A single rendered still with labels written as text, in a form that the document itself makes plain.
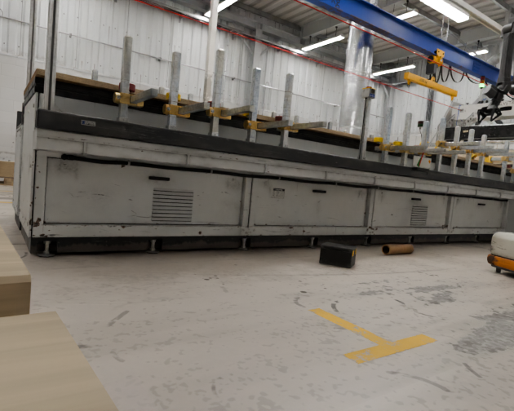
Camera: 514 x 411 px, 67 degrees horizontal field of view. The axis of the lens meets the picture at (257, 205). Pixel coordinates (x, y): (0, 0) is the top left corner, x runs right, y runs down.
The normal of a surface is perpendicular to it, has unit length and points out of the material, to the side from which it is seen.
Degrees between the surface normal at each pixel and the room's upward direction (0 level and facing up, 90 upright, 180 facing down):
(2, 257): 0
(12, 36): 90
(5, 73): 90
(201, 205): 90
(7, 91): 90
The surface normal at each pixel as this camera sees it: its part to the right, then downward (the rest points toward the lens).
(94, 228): 0.56, 0.11
